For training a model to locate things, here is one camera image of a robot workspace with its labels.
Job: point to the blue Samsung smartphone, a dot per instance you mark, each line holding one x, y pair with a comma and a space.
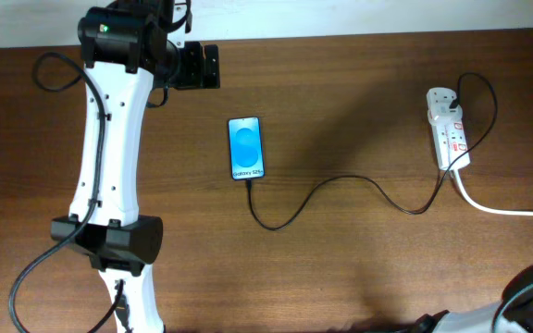
245, 148

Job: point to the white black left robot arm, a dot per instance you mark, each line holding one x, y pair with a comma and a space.
128, 50

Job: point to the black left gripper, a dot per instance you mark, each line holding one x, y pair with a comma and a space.
194, 78

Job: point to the white power strip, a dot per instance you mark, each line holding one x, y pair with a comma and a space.
449, 136

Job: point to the white USB charger plug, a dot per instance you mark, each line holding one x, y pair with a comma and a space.
444, 111

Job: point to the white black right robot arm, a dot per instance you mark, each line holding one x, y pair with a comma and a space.
514, 313

